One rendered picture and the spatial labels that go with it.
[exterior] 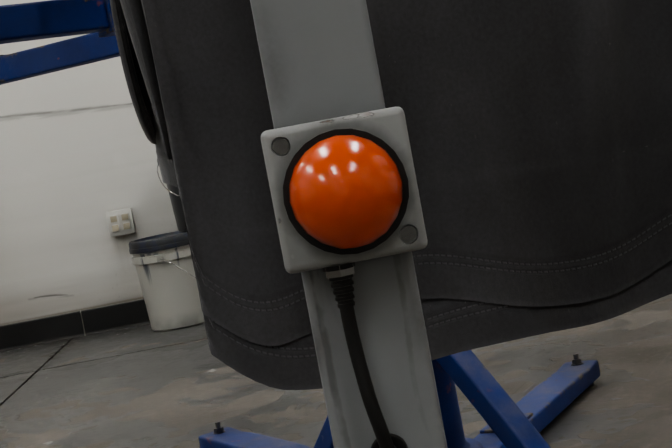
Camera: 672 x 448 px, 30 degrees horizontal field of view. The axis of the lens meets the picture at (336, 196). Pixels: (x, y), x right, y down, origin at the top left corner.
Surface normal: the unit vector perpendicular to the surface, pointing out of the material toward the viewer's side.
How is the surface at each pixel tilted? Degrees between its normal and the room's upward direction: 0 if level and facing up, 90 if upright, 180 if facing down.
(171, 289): 93
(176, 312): 93
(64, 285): 90
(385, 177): 81
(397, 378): 90
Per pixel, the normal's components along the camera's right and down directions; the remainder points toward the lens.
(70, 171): 0.04, 0.04
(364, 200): 0.23, 0.18
